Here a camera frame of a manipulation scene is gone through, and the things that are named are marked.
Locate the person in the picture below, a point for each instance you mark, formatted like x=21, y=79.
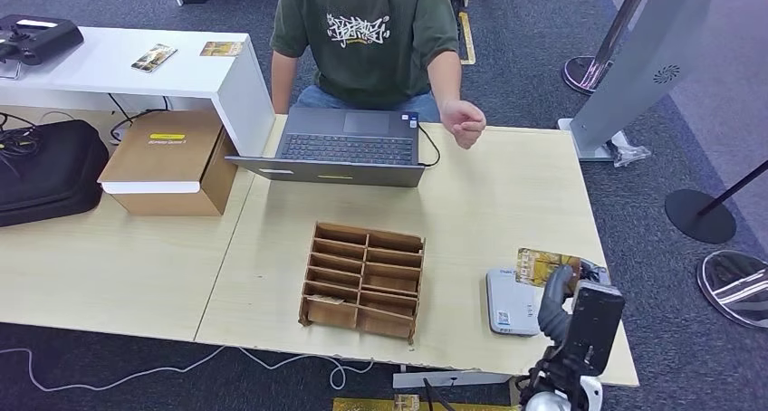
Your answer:
x=360, y=54

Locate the black carry case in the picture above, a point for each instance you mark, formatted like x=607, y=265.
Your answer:
x=48, y=174

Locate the person's left hand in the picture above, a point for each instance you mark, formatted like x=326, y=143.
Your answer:
x=465, y=123

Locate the cardboard card organiser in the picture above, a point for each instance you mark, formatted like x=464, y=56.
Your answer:
x=360, y=282

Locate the black stanchion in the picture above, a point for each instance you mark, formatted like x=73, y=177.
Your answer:
x=699, y=217

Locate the gold box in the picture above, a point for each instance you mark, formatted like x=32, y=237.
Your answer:
x=372, y=405

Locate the black controller device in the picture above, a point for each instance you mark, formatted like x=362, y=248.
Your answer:
x=39, y=38

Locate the cardboard box with yellow label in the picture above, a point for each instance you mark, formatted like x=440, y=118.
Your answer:
x=162, y=156

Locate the white shelf desk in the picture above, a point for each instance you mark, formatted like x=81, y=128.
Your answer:
x=120, y=78

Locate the white card reader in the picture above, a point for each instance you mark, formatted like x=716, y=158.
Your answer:
x=510, y=303

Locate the yellow room key card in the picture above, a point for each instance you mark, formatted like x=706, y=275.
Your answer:
x=543, y=265

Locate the grey kiosk stand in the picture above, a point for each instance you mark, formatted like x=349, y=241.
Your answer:
x=651, y=66

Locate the autumn trees ID card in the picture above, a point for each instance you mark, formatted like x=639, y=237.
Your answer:
x=222, y=48

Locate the smartphone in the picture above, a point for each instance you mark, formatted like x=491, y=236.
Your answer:
x=155, y=58

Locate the chrome stanchion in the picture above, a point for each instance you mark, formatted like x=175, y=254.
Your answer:
x=585, y=75
x=737, y=287

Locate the person's left forearm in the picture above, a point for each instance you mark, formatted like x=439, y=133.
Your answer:
x=445, y=78

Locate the grey laptop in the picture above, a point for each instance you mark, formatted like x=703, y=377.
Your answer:
x=348, y=147

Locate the person's right forearm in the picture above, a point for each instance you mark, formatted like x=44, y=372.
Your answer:
x=283, y=84

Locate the clear plastic bag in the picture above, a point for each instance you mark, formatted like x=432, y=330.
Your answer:
x=630, y=153

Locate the card in organiser slot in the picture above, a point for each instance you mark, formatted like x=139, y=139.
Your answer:
x=325, y=300

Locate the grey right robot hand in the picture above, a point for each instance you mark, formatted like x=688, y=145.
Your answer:
x=553, y=312

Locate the yellow floor tape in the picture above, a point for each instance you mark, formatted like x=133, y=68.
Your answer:
x=467, y=39

